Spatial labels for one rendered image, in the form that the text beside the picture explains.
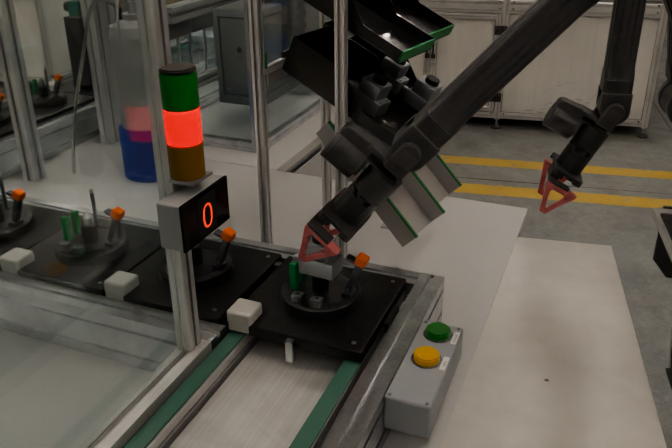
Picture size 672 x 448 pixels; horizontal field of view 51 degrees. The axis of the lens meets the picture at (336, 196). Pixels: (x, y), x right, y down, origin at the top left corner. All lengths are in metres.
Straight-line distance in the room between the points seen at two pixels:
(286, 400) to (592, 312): 0.66
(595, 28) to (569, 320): 3.78
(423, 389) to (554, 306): 0.49
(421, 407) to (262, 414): 0.24
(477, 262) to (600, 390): 0.45
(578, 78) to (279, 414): 4.30
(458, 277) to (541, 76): 3.68
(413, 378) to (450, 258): 0.57
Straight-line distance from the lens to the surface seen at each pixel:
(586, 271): 1.63
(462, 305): 1.45
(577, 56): 5.11
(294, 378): 1.16
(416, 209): 1.46
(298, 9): 2.37
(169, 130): 0.98
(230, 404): 1.12
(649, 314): 3.20
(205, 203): 1.02
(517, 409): 1.22
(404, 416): 1.07
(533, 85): 5.14
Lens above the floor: 1.64
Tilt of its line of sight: 24 degrees down
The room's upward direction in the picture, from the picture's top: straight up
